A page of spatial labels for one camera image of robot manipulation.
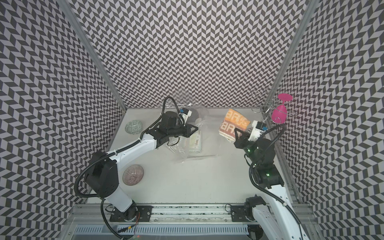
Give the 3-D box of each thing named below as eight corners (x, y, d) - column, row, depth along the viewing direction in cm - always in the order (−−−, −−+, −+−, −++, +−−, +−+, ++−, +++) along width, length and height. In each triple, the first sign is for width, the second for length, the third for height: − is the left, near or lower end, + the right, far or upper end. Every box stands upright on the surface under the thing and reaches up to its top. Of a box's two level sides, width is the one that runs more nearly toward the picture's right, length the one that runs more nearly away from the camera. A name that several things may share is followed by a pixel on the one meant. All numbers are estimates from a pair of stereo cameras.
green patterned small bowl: (125, 134, 105) (123, 130, 102) (129, 124, 111) (127, 120, 108) (140, 134, 105) (138, 130, 102) (143, 124, 111) (142, 120, 108)
